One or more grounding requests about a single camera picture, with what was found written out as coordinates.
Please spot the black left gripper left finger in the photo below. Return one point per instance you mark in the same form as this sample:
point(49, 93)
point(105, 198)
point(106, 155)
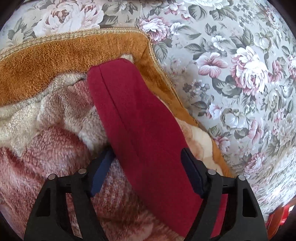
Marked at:
point(64, 210)

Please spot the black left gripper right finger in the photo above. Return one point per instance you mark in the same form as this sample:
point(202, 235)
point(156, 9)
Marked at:
point(229, 209)

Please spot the dark red garment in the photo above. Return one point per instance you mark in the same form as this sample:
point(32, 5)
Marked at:
point(147, 142)

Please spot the orange red object at edge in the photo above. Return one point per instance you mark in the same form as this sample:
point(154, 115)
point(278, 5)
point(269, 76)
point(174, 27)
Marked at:
point(277, 218)

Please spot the brown floral plush blanket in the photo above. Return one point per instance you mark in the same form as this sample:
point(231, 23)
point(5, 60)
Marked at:
point(49, 123)

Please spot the floral bed sheet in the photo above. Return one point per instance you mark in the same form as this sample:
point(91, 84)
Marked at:
point(232, 64)

